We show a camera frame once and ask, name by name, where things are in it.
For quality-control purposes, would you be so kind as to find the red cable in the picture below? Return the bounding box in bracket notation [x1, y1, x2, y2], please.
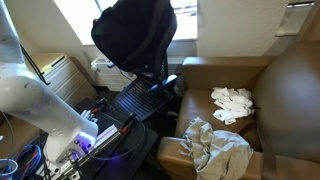
[27, 149, 40, 169]

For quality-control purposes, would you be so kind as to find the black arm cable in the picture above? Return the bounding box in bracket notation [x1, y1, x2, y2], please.
[19, 44, 52, 87]

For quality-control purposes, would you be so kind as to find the beige drawer cabinet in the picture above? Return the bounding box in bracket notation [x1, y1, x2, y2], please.
[30, 52, 98, 108]

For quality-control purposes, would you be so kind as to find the white socks pile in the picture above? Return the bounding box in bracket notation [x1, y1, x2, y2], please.
[210, 86, 256, 126]

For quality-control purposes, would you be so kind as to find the blue cable bundle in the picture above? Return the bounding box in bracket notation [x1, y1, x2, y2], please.
[12, 144, 43, 180]

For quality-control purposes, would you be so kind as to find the white radiator cover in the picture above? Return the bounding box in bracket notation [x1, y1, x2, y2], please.
[90, 55, 138, 93]

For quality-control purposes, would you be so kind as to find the black mesh office chair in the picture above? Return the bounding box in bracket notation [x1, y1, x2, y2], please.
[111, 49, 179, 123]

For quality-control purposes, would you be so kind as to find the white cup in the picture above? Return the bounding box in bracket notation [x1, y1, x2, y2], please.
[0, 158, 20, 180]

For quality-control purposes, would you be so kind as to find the window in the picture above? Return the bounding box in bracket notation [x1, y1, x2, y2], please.
[53, 0, 198, 47]

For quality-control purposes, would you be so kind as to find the black clamp with red handle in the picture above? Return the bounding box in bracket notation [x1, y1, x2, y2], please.
[90, 97, 109, 115]
[120, 112, 138, 135]

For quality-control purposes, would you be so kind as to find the grey hooded cloth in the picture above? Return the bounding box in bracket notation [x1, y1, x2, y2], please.
[178, 116, 255, 180]

